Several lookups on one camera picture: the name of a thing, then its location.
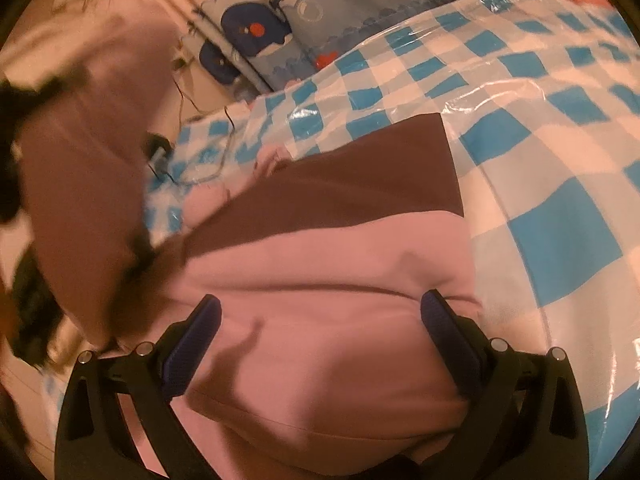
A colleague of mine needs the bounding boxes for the blue white checkered plastic sheet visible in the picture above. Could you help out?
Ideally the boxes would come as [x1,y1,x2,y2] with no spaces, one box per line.
[42,0,640,480]

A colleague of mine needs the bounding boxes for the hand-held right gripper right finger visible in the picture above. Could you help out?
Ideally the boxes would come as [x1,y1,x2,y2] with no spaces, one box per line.
[420,289,591,480]

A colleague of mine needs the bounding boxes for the pink and brown sweatshirt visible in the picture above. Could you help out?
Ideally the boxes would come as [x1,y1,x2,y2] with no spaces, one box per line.
[14,22,485,478]

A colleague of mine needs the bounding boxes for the black cable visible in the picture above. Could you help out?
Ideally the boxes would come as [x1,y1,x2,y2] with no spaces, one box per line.
[150,67,242,187]

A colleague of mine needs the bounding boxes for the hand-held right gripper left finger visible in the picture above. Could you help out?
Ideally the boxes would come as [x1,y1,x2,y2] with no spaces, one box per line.
[54,294,222,480]

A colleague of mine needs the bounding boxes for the whale print curtain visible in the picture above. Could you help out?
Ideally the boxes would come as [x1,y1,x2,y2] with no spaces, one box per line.
[186,0,501,97]

